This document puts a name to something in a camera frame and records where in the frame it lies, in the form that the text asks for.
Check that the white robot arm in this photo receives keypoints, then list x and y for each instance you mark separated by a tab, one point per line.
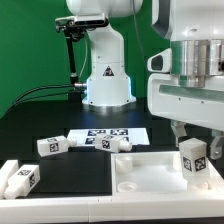
182	42

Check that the white tag sheet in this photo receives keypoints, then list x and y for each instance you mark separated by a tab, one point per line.
86	137

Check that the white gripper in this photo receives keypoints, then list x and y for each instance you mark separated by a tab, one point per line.
199	106

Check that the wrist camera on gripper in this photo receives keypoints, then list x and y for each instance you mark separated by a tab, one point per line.
161	62

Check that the black camera on stand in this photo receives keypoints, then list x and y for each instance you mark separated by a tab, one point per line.
74	29

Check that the white square table top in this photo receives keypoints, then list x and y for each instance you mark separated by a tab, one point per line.
151	176

